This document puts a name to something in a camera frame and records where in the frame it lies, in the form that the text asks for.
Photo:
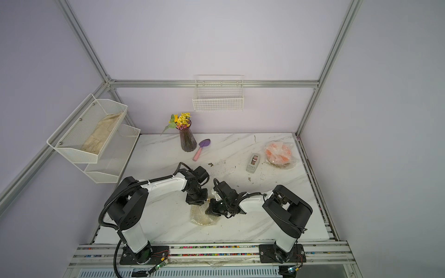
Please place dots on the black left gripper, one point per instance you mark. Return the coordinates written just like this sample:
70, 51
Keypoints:
204, 198

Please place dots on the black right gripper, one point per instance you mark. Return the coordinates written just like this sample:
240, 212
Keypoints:
211, 210

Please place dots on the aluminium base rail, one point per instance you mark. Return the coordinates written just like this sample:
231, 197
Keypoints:
219, 260

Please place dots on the white mesh two-tier shelf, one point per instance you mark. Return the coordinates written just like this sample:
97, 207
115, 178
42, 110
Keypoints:
108, 166

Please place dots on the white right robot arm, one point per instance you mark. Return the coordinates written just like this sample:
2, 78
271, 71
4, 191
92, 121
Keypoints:
287, 210

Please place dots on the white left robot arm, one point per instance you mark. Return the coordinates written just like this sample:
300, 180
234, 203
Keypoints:
126, 206

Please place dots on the yellow artificial flowers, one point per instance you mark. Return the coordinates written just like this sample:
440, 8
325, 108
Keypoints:
179, 121

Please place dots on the aluminium frame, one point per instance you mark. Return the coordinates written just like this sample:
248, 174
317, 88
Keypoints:
16, 188

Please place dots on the white tape dispenser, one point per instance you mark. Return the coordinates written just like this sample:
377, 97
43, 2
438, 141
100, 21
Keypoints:
253, 163

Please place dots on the beige cloth in shelf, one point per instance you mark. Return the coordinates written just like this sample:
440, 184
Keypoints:
97, 139

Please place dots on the orange dinner plate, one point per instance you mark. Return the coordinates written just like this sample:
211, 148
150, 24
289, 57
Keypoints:
278, 153

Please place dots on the clear bubble wrap sheet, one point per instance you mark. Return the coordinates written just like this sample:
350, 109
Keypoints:
287, 166
199, 217

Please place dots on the white wire wall basket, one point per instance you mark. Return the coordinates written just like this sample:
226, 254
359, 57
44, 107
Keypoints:
218, 93

